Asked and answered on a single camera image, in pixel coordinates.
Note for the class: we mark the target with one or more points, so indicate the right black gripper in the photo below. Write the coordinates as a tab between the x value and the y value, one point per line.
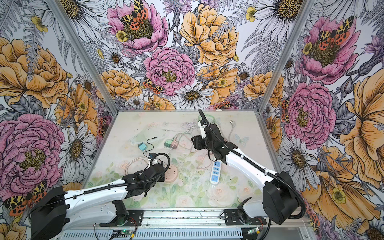
197	143

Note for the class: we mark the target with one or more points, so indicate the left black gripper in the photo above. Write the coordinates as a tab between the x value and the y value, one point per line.
161	179

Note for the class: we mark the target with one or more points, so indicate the round pink power socket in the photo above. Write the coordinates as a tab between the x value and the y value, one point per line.
171	174

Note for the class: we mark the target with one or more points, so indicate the teal charger with white cable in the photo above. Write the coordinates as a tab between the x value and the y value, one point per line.
142	147

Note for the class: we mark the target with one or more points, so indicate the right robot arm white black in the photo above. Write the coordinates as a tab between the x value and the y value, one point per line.
280	199

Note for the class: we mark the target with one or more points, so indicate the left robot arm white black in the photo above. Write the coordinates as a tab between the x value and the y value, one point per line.
53	211

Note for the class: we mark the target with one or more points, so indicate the pink charger adapter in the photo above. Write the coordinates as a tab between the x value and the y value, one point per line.
174	144

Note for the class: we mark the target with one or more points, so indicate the white blue power strip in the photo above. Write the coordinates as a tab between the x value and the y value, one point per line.
215	173

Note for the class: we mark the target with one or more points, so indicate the green charger adapter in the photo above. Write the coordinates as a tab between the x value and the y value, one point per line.
168	143

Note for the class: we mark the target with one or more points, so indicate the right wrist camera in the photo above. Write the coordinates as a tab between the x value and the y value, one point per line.
203	133

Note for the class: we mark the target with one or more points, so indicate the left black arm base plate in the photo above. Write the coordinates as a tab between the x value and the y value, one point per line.
132	218

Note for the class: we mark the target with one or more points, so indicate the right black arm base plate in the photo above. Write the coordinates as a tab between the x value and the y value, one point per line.
235	217

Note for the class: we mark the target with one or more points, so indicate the aluminium front rail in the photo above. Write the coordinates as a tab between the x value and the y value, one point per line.
153	218

